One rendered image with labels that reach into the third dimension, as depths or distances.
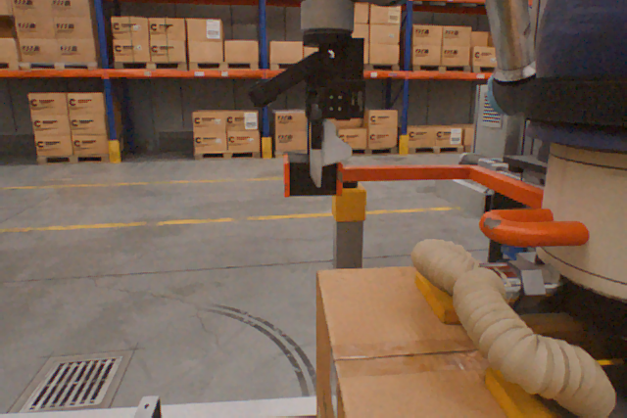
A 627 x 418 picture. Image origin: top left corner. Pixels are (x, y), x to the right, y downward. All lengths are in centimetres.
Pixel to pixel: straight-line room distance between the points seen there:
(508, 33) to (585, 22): 66
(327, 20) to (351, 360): 41
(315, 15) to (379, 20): 733
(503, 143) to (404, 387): 119
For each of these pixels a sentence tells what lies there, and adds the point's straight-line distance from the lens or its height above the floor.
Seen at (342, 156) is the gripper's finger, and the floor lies 111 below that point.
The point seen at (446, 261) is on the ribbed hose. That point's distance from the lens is 41.
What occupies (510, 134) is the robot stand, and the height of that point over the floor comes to 106.
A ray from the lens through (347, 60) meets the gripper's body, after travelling 57.
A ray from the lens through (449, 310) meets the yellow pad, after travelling 47.
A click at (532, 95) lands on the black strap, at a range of 42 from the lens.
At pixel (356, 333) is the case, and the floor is 95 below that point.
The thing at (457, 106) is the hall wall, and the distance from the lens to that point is 995.
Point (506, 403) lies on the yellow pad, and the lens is 38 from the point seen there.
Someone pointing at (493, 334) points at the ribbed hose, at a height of 103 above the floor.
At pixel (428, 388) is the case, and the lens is 39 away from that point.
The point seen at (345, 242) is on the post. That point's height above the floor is 88.
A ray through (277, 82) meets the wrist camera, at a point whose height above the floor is 121.
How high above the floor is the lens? 120
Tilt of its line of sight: 14 degrees down
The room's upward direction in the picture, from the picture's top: straight up
